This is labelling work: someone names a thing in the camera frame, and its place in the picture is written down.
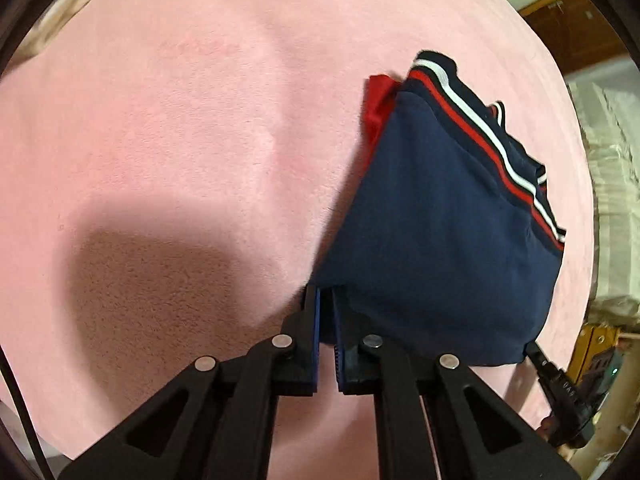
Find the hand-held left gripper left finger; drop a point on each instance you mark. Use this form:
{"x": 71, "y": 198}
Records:
{"x": 307, "y": 355}

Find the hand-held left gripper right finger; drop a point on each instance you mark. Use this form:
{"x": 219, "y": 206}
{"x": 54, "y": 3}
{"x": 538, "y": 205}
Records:
{"x": 345, "y": 360}

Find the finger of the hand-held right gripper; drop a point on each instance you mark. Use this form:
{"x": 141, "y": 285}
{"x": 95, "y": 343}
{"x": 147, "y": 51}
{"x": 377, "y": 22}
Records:
{"x": 540, "y": 360}

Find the navy and red varsity jacket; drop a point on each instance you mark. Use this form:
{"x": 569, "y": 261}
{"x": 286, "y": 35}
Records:
{"x": 440, "y": 240}

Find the yellow wooden cabinet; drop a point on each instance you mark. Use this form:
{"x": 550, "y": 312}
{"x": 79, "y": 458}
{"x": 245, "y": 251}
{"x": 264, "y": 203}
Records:
{"x": 587, "y": 355}

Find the pink plush bed blanket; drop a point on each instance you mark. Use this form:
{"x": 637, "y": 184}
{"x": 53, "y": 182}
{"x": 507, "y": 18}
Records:
{"x": 175, "y": 135}

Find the brown wooden door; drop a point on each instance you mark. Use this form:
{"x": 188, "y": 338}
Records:
{"x": 570, "y": 30}

